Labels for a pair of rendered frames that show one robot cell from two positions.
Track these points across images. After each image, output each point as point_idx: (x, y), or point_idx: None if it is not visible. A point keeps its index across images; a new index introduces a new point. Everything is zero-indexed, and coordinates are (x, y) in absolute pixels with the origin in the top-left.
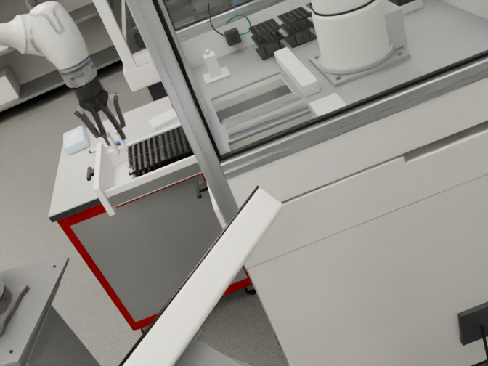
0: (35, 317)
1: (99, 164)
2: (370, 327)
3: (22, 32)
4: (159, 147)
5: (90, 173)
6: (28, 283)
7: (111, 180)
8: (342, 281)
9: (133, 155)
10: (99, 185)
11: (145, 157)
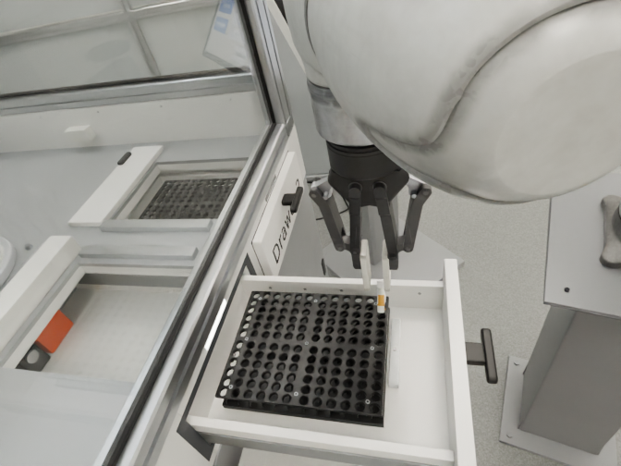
0: (555, 210)
1: (450, 335)
2: None
3: None
4: (310, 346)
5: (482, 345)
6: (608, 273)
7: (446, 377)
8: None
9: (370, 356)
10: (444, 263)
11: (346, 330)
